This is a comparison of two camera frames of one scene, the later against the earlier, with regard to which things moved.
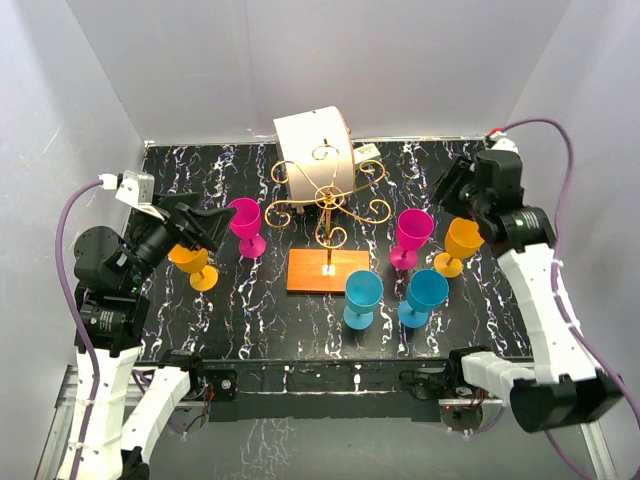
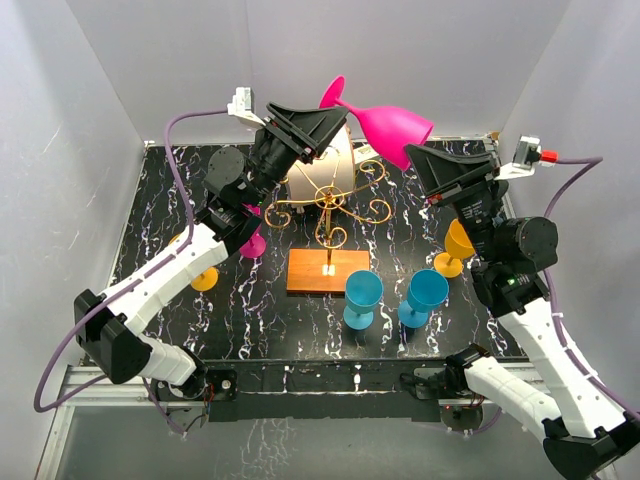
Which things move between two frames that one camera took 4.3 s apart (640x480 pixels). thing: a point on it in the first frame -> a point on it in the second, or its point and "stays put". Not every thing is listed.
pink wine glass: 414,227 -> 390,133
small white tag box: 366,151 stays put
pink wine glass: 245,227 stays put
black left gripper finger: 211,225 -> 285,116
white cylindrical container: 317,157 stays put
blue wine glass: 363,291 stays put
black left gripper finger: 168,202 -> 320,125
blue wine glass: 427,292 stays put
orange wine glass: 462,240 stays put
